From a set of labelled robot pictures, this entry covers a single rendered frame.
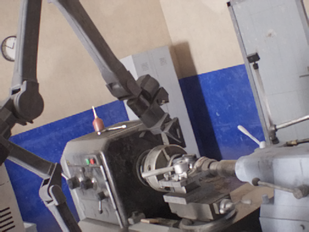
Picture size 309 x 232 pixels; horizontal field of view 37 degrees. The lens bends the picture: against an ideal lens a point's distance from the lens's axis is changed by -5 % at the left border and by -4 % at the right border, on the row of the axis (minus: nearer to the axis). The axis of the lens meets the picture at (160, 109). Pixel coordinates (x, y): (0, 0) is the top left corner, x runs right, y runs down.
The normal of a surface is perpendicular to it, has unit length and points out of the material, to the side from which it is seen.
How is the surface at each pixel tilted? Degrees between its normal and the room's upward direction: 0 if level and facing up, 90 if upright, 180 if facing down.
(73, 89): 90
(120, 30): 90
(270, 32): 90
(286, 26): 90
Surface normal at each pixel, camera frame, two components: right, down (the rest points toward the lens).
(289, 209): -0.82, -0.20
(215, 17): -0.77, 0.29
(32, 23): 0.65, -0.15
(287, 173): -0.82, 0.04
